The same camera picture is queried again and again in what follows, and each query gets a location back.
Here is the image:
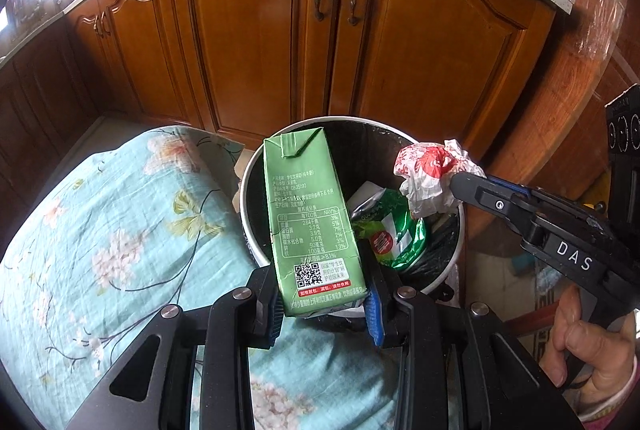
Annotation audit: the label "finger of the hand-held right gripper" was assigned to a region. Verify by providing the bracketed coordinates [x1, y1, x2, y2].
[487, 176, 532, 199]
[450, 172, 546, 245]

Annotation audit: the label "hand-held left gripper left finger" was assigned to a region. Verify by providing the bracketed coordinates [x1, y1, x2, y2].
[65, 266, 286, 430]

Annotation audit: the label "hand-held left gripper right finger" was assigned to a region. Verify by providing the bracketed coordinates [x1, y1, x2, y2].
[357, 242, 566, 430]

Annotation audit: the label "white red wrapper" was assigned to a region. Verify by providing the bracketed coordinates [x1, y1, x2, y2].
[392, 139, 487, 219]

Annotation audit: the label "green snack bag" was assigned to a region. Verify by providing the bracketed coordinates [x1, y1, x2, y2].
[350, 187, 429, 271]

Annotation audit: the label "green milk carton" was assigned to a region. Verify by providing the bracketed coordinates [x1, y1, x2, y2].
[263, 126, 370, 317]

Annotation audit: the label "white-rimmed trash bin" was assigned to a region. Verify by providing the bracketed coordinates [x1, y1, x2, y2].
[239, 116, 467, 311]

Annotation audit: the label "person's right hand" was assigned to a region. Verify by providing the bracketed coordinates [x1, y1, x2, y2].
[540, 285, 640, 411]

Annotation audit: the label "plastic-wrapped wooden furniture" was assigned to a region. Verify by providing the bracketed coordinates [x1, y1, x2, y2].
[467, 0, 640, 241]

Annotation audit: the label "floral teal tablecloth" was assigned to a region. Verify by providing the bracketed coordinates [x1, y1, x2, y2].
[0, 126, 416, 430]

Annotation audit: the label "wooden kitchen base cabinets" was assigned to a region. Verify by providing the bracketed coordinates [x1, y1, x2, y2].
[0, 0, 558, 221]

